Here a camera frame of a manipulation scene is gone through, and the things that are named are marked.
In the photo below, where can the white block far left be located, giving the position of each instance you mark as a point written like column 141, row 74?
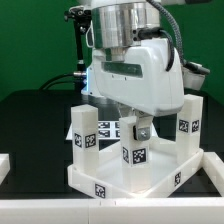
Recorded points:
column 4, row 166

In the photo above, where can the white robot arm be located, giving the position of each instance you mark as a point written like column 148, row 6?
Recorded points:
column 117, row 25

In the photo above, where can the white right wall bar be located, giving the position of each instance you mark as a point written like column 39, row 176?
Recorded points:
column 214, row 168

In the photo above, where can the white wall bar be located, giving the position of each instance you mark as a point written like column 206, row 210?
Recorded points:
column 115, row 211
column 214, row 168

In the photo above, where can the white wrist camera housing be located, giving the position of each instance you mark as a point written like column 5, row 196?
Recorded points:
column 194, row 75

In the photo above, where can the white desk top tray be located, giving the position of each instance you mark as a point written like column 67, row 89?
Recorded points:
column 166, row 175

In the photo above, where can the white front wall bar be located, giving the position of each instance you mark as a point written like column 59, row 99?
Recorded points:
column 115, row 211

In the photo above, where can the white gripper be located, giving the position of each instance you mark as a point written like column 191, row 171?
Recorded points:
column 141, row 81

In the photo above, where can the white marker base plate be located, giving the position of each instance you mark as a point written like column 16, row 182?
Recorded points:
column 106, row 130

